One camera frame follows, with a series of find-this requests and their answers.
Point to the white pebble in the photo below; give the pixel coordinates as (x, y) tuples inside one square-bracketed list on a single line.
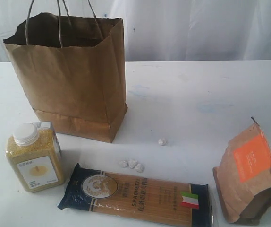
[(162, 142), (132, 163), (139, 168), (123, 163)]

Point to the spaghetti package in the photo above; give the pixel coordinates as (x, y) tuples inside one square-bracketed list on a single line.
[(159, 201)]

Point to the millet bottle with white cap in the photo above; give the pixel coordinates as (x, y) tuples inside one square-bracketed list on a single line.
[(34, 154)]

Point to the brown paper shopping bag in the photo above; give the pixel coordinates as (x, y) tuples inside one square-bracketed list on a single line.
[(72, 71)]

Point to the kraft pouch with orange label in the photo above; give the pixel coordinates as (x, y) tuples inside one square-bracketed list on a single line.
[(243, 178)]

